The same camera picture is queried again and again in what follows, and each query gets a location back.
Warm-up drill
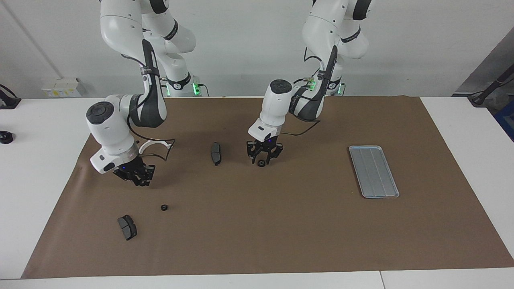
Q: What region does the black stand pole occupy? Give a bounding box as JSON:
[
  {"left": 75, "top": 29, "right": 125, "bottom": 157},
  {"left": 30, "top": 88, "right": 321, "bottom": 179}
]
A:
[{"left": 467, "top": 64, "right": 514, "bottom": 106}]

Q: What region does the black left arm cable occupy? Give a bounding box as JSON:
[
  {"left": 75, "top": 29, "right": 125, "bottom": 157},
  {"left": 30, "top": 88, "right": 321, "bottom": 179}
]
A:
[{"left": 280, "top": 46, "right": 342, "bottom": 135}]

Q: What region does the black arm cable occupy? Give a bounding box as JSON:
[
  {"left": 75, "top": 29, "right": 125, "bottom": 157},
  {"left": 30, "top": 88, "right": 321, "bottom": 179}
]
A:
[
  {"left": 280, "top": 46, "right": 342, "bottom": 135},
  {"left": 128, "top": 38, "right": 176, "bottom": 161}
]

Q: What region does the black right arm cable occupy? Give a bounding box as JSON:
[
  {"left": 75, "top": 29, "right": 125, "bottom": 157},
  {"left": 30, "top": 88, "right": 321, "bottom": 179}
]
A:
[{"left": 128, "top": 38, "right": 176, "bottom": 161}]

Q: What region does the black cable base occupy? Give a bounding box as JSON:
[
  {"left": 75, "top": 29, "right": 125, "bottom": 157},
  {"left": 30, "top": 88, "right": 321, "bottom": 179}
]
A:
[{"left": 0, "top": 84, "right": 22, "bottom": 110}]

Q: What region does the white wall socket box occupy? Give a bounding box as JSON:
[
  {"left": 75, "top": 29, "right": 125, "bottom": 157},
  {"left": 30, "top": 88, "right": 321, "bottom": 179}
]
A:
[{"left": 42, "top": 77, "right": 87, "bottom": 98}]

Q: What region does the blue crate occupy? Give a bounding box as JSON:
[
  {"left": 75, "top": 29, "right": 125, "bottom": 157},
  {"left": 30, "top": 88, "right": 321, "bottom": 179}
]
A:
[{"left": 495, "top": 100, "right": 514, "bottom": 142}]

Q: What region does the brown paper table mat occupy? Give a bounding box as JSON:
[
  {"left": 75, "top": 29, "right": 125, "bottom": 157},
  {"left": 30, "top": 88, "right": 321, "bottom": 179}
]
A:
[{"left": 21, "top": 96, "right": 514, "bottom": 279}]

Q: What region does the silver ribbed metal tray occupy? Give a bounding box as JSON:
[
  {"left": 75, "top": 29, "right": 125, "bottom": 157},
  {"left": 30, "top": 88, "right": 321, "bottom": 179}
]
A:
[{"left": 349, "top": 145, "right": 400, "bottom": 199}]

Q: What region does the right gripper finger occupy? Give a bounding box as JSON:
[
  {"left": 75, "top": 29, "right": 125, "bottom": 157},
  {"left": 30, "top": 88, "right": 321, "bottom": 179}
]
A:
[
  {"left": 114, "top": 172, "right": 141, "bottom": 186},
  {"left": 141, "top": 165, "right": 156, "bottom": 186}
]

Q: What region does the white semicircular plastic clamp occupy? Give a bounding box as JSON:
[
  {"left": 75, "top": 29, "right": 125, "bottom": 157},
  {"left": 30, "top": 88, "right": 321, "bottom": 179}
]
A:
[{"left": 139, "top": 138, "right": 174, "bottom": 155}]

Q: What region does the short dark brake pad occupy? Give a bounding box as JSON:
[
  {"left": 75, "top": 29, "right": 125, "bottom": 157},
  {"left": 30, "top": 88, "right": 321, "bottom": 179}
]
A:
[{"left": 117, "top": 214, "right": 138, "bottom": 241}]

